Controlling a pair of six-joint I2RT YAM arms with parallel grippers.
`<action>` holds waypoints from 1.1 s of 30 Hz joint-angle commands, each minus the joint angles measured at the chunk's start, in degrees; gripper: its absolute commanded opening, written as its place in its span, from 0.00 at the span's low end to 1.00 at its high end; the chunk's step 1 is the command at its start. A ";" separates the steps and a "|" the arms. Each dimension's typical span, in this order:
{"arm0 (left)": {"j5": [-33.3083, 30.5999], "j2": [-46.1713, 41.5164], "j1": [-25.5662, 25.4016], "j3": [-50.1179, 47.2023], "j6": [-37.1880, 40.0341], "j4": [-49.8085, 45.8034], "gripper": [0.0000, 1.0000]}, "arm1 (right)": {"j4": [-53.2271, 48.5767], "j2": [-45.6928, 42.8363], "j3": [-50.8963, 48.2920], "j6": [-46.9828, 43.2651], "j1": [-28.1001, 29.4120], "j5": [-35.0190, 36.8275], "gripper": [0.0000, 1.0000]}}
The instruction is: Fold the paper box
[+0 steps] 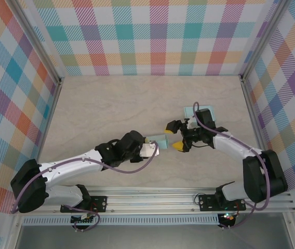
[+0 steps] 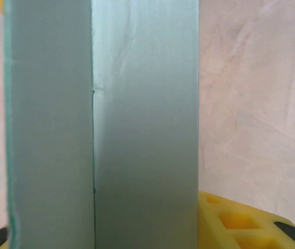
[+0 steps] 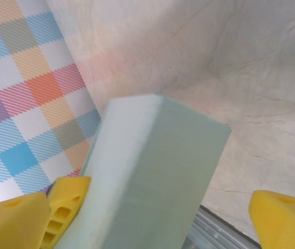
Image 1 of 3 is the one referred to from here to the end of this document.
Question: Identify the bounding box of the small circuit board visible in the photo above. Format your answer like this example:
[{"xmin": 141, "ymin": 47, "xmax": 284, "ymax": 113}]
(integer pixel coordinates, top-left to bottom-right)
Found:
[
  {"xmin": 71, "ymin": 214, "xmax": 96, "ymax": 225},
  {"xmin": 221, "ymin": 212, "xmax": 236, "ymax": 222}
]

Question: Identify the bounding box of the light blue paper box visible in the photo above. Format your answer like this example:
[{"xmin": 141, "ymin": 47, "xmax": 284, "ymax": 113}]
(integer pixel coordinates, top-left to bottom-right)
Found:
[
  {"xmin": 183, "ymin": 104, "xmax": 218, "ymax": 129},
  {"xmin": 145, "ymin": 133, "xmax": 170, "ymax": 150}
]

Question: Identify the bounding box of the aluminium corner post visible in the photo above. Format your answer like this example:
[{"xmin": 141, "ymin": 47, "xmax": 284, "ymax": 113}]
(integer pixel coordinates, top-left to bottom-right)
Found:
[
  {"xmin": 12, "ymin": 0, "xmax": 65, "ymax": 85},
  {"xmin": 238, "ymin": 0, "xmax": 290, "ymax": 84}
]

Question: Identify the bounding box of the grey metal shelf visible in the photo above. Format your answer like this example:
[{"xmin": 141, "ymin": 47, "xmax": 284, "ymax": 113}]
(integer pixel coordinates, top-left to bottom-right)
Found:
[{"xmin": 15, "ymin": 224, "xmax": 293, "ymax": 249}]

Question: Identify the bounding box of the slotted grey cable duct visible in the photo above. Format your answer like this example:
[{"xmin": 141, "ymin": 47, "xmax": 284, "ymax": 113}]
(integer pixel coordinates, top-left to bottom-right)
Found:
[{"xmin": 22, "ymin": 214, "xmax": 220, "ymax": 226}]

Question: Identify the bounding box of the aluminium side rail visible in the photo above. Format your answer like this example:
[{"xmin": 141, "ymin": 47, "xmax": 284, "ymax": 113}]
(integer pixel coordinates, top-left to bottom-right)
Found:
[
  {"xmin": 239, "ymin": 74, "xmax": 267, "ymax": 154},
  {"xmin": 38, "ymin": 77, "xmax": 65, "ymax": 160}
]

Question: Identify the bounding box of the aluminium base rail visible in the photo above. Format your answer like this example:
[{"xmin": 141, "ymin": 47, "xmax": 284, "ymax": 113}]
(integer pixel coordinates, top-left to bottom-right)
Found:
[{"xmin": 10, "ymin": 184, "xmax": 295, "ymax": 215}]

